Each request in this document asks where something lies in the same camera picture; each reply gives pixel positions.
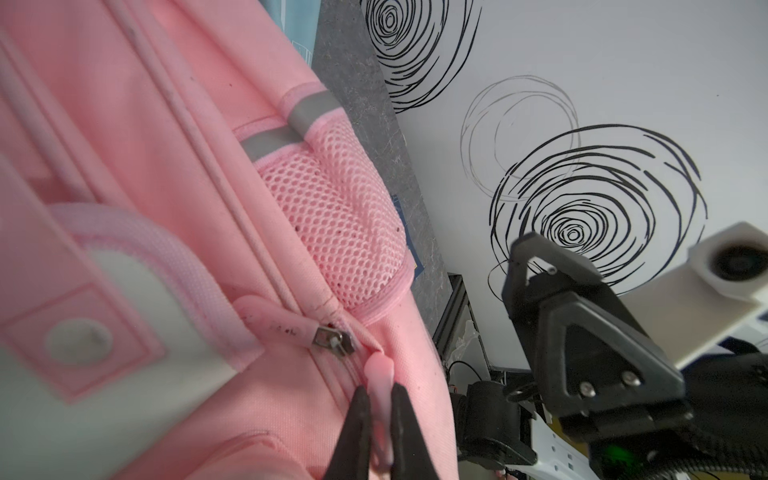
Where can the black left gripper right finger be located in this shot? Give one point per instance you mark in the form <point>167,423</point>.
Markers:
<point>411,459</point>

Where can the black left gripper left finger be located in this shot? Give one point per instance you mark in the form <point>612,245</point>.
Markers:
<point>351,456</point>

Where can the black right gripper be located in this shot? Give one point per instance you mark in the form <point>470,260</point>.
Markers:
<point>611,387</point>

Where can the pink student backpack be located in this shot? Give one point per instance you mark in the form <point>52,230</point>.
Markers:
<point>199,262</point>

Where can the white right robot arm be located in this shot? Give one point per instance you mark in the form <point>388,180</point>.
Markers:
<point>508,428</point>

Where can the blue book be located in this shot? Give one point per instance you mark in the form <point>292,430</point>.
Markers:
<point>417,264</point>

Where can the teal pencil pouch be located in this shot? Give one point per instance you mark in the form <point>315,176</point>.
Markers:
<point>298,20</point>

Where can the black frame post right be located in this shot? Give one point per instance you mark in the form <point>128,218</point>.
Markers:
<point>455,318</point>

